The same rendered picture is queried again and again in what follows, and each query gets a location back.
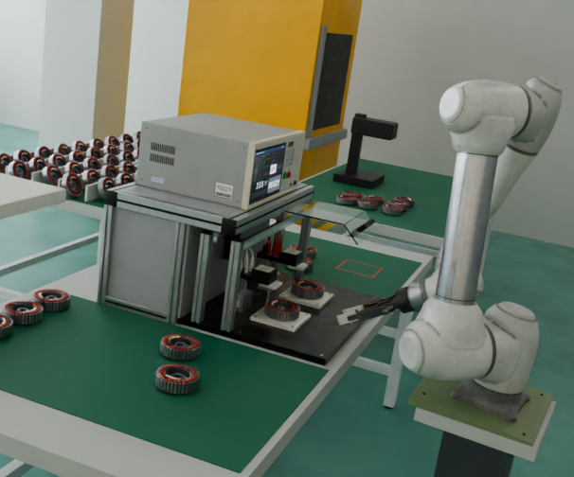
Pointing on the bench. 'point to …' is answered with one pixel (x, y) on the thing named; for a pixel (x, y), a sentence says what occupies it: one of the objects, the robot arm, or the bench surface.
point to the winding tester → (213, 157)
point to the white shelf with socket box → (7, 196)
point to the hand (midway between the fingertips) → (349, 315)
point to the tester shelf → (159, 205)
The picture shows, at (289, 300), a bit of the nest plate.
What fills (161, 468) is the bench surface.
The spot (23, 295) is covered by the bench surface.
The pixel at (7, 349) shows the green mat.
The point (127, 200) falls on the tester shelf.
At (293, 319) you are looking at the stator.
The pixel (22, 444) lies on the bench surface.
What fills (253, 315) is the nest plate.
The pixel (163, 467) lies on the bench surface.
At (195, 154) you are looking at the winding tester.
